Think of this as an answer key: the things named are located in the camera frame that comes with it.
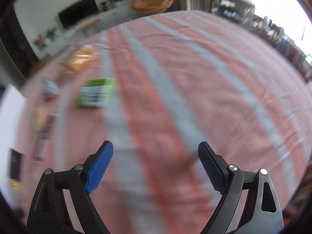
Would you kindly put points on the dark tall cabinet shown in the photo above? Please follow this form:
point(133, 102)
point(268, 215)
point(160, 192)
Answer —
point(14, 46)

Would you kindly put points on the yellow snack packet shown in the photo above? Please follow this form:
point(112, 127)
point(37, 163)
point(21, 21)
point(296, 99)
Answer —
point(41, 119)

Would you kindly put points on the green snack packet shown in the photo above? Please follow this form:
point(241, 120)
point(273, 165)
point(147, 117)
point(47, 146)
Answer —
point(96, 93)

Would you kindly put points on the small wooden bench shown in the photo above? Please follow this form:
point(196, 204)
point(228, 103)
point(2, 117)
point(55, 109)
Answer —
point(91, 22)

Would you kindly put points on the blue white triangular packet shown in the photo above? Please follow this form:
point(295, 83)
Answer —
point(49, 88)

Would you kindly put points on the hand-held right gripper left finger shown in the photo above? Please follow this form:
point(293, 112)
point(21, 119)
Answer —
point(100, 167)

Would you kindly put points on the cluttered side shelf of items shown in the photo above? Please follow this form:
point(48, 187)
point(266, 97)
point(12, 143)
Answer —
point(275, 31)

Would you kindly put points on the small potted green plant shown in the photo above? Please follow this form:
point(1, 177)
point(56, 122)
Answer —
point(102, 6)

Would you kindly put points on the dark brown snack packet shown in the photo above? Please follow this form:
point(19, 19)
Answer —
point(16, 163)

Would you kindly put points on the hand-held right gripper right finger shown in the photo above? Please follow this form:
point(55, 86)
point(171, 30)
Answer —
point(212, 167)

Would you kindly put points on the orange lounge chair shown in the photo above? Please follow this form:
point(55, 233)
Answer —
point(153, 2)

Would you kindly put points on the green plant with white flowers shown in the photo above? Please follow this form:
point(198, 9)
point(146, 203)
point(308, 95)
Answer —
point(51, 33)

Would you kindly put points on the red flower bouquet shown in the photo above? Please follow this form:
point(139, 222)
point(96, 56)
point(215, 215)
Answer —
point(39, 42)

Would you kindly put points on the dark chocolate bar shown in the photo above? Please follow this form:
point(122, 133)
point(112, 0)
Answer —
point(41, 148)

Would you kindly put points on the white cardboard box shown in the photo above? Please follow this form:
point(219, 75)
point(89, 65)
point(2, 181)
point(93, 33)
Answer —
point(9, 117)

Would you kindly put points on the sliced bread packet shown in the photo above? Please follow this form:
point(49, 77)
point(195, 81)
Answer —
point(81, 58)

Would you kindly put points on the white television cabinet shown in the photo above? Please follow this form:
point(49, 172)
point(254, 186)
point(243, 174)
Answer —
point(114, 14)

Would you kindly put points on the orange striped tablecloth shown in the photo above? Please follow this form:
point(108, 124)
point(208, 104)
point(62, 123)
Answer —
point(195, 90)

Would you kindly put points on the black television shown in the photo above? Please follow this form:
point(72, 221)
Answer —
point(78, 12)

